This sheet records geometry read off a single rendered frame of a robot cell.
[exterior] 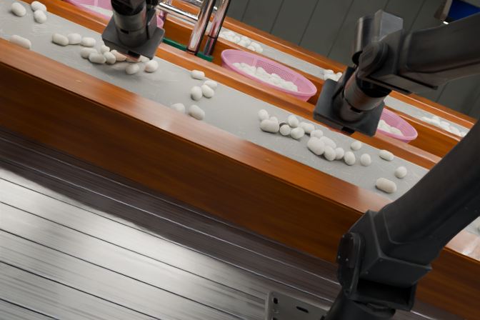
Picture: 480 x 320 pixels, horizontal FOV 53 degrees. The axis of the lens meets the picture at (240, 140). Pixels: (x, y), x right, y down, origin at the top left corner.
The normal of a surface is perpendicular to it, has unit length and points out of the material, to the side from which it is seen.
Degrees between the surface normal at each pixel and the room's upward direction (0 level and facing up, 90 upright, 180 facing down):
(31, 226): 0
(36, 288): 0
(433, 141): 90
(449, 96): 90
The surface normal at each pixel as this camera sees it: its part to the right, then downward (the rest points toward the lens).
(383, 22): 0.33, -0.25
